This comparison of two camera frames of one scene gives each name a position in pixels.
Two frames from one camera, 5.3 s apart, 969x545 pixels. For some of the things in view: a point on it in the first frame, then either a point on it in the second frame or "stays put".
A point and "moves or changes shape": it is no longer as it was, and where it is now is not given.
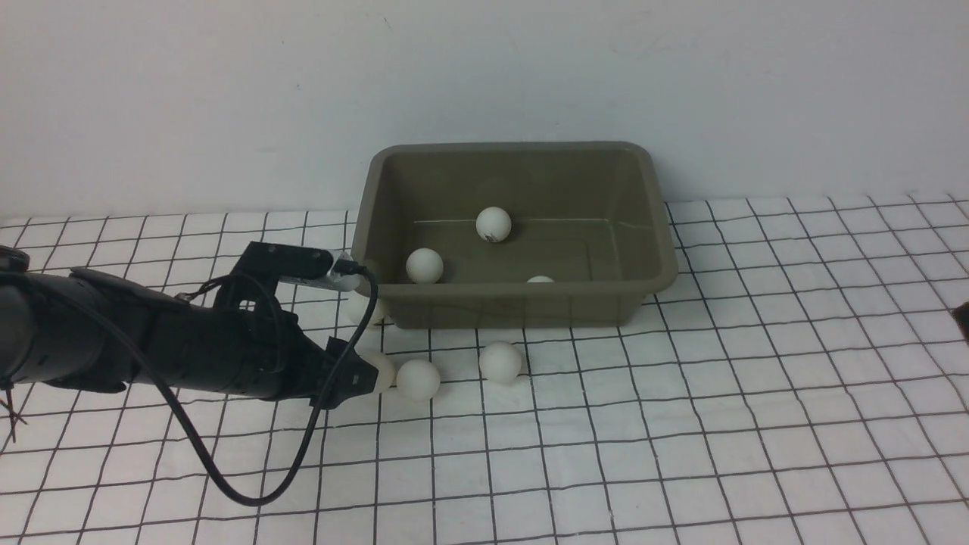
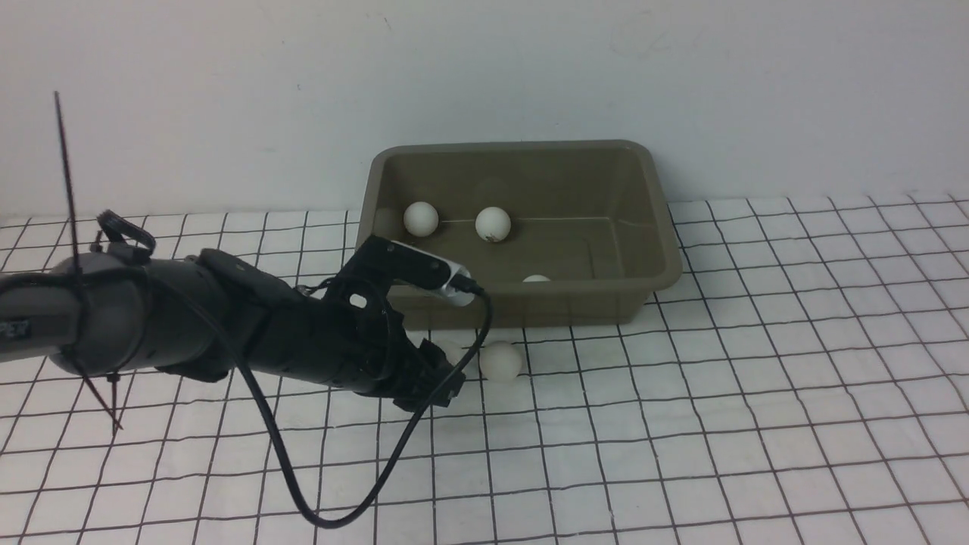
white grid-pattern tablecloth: (804, 381) stays put
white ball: (424, 266) -> (421, 219)
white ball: (493, 224) stays put
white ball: (418, 380) moves or changes shape
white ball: (500, 362) stays put
